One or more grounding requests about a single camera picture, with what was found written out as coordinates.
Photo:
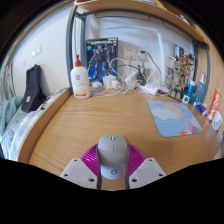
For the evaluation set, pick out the white red-capped lotion bottle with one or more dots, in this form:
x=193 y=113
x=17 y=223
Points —
x=80 y=81

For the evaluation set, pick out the blue snack packet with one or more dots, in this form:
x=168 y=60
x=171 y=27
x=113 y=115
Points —
x=201 y=108

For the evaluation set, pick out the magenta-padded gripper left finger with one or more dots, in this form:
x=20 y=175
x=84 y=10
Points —
x=78 y=171

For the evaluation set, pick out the blue robot model kit box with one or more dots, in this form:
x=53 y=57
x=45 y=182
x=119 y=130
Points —
x=100 y=60

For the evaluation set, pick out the colourful model kit box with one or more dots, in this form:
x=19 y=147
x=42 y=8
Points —
x=190 y=60

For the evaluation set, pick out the teal blanket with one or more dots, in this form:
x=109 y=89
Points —
x=8 y=113

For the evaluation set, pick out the blue spray bottle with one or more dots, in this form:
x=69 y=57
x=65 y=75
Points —
x=200 y=91

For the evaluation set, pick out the light blue cloud-print mouse pad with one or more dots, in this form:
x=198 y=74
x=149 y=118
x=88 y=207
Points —
x=173 y=118

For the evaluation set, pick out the white charger block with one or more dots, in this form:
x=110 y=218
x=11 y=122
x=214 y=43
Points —
x=109 y=81

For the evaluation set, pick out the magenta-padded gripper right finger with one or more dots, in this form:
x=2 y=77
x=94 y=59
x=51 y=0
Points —
x=148 y=170

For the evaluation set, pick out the blue plaid pillow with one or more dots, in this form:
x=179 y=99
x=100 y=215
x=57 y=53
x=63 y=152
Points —
x=25 y=130

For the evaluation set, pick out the small white cube clock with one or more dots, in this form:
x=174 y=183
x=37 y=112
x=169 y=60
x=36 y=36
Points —
x=186 y=99

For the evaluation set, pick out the grey computer mouse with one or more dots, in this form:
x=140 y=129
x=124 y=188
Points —
x=113 y=155

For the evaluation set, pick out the white mug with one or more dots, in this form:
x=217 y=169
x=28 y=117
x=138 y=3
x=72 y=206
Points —
x=217 y=121

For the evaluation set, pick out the beige robot model figure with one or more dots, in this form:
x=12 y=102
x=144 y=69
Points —
x=178 y=78

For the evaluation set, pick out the red chips can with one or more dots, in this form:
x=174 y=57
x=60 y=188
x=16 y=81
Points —
x=214 y=105

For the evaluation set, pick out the black bag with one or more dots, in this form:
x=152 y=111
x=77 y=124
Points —
x=32 y=88

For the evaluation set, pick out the blue-capped white bottle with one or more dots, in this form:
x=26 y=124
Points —
x=191 y=88

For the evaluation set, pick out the white power strip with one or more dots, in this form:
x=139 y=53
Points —
x=149 y=90

